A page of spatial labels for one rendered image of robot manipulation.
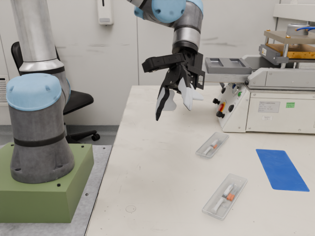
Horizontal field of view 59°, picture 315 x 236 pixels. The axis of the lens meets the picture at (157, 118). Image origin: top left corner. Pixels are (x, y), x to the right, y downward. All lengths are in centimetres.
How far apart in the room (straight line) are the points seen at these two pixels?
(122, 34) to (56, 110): 191
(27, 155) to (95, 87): 202
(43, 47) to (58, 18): 186
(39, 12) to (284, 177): 81
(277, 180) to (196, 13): 53
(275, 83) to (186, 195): 55
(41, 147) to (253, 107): 75
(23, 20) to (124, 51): 182
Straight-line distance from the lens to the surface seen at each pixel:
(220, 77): 111
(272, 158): 100
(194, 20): 80
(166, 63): 71
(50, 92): 66
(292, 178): 92
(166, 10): 64
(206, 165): 90
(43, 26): 79
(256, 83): 108
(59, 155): 71
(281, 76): 110
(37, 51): 79
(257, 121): 113
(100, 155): 96
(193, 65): 77
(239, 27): 261
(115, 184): 82
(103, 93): 268
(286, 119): 116
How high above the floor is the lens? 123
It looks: 23 degrees down
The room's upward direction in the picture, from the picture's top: straight up
